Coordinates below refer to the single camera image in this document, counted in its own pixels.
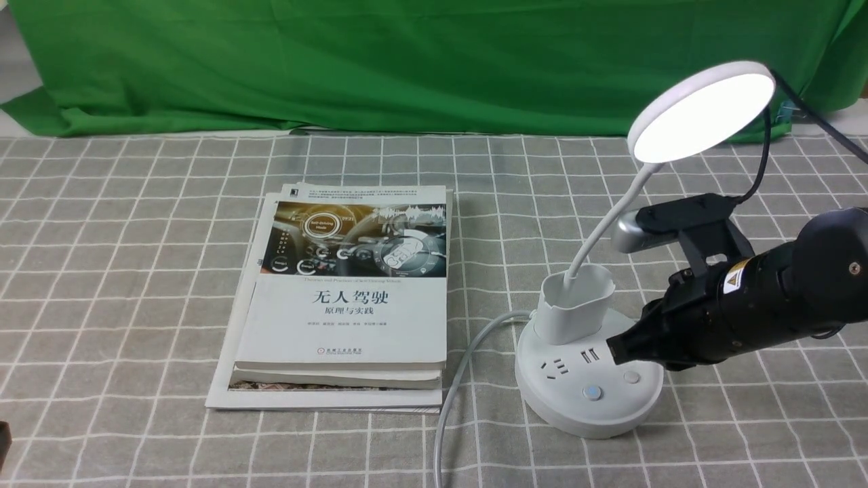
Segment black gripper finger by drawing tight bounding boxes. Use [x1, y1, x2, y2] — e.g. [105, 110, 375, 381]
[606, 298, 671, 365]

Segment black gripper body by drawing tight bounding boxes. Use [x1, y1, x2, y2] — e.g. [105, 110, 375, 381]
[661, 244, 805, 371]

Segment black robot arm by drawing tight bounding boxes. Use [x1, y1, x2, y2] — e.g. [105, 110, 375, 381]
[607, 207, 866, 371]

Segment white desk lamp with base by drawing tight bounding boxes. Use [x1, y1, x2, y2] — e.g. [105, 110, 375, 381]
[515, 60, 777, 439]

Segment blue binder clip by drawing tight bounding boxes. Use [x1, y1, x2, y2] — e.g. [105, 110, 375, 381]
[774, 100, 800, 125]

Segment white self-driving textbook top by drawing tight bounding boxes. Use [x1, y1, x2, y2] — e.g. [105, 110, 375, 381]
[235, 188, 449, 372]

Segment middle book in stack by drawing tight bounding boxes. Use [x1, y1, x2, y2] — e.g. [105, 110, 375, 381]
[231, 182, 454, 391]

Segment large white bottom book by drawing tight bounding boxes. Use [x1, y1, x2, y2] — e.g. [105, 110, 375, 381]
[205, 192, 444, 415]

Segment green backdrop cloth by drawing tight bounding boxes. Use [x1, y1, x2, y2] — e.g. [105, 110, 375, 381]
[2, 1, 866, 137]

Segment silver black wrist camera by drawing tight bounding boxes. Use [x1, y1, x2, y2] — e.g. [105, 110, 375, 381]
[611, 192, 755, 277]

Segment white lamp power cable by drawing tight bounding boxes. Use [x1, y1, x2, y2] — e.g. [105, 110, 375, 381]
[433, 311, 536, 488]

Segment black camera cable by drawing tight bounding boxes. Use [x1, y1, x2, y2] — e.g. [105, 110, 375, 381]
[736, 68, 868, 204]

